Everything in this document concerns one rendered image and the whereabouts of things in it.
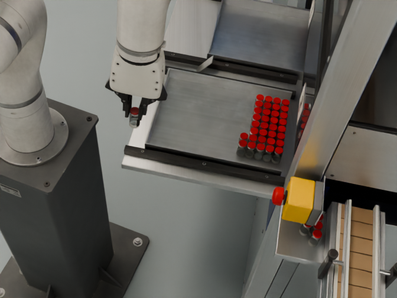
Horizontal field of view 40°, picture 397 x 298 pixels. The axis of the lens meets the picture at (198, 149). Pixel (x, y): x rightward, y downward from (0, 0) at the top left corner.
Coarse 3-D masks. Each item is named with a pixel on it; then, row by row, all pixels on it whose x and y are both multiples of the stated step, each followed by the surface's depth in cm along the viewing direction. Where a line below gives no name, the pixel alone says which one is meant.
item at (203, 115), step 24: (168, 72) 148; (192, 72) 148; (168, 96) 147; (192, 96) 148; (216, 96) 148; (240, 96) 149; (264, 96) 149; (288, 96) 148; (168, 120) 142; (192, 120) 143; (216, 120) 143; (240, 120) 144; (168, 144) 138; (192, 144) 138; (216, 144) 139; (264, 168) 132
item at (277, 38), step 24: (240, 0) 167; (216, 24) 160; (240, 24) 165; (264, 24) 166; (288, 24) 167; (216, 48) 159; (240, 48) 159; (264, 48) 160; (288, 48) 161; (288, 72) 152
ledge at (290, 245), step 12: (324, 216) 129; (288, 228) 127; (324, 228) 128; (276, 240) 125; (288, 240) 125; (300, 240) 125; (276, 252) 123; (288, 252) 124; (300, 252) 124; (312, 252) 124; (312, 264) 124
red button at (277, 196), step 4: (276, 188) 118; (280, 188) 117; (276, 192) 117; (280, 192) 117; (272, 196) 118; (276, 196) 116; (280, 196) 116; (284, 196) 118; (272, 200) 118; (276, 200) 117; (280, 200) 117; (276, 204) 117; (280, 204) 117
